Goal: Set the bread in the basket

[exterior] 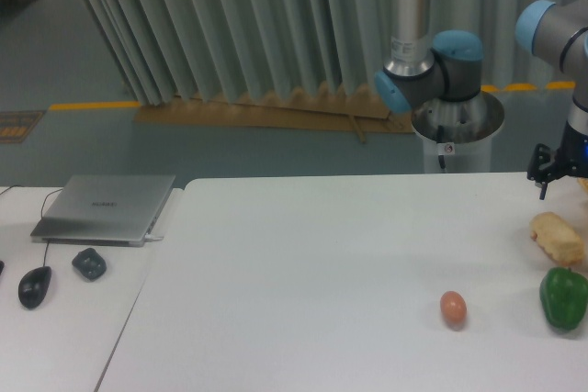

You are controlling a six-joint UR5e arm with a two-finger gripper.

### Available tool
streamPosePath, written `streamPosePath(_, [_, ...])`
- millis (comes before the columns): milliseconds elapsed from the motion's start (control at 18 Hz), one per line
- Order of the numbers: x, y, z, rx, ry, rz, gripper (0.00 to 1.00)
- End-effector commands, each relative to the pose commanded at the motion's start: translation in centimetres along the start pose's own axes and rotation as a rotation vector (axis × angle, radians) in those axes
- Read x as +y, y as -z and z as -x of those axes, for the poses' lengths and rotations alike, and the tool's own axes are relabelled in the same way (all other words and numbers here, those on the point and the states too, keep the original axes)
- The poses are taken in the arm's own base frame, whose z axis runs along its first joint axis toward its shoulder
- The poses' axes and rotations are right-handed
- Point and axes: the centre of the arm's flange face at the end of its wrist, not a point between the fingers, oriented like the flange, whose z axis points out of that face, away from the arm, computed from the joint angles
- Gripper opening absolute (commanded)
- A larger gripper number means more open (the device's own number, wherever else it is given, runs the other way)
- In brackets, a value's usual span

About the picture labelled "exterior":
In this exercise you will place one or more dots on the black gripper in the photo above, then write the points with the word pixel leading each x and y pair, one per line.
pixel 569 159

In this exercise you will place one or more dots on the loaf of bread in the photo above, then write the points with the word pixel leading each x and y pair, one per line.
pixel 557 238

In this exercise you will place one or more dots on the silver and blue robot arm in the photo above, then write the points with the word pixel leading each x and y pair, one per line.
pixel 438 81

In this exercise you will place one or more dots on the green bell pepper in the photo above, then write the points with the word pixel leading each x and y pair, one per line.
pixel 563 296

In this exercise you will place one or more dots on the brown egg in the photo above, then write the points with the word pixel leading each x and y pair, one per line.
pixel 453 309

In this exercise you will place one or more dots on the flat brown cardboard sheet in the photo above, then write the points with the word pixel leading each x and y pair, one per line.
pixel 216 114

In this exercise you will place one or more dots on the grey-green pleated curtain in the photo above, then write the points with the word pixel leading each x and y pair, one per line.
pixel 253 48

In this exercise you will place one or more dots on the white usb plug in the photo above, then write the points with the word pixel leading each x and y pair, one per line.
pixel 153 238

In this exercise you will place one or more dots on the silver closed laptop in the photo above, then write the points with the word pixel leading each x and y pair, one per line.
pixel 105 209

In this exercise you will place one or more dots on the small black device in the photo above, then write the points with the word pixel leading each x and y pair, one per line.
pixel 89 264

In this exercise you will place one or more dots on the black computer mouse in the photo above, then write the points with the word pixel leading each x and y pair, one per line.
pixel 33 287

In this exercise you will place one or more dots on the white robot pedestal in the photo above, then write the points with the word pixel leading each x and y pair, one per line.
pixel 457 136

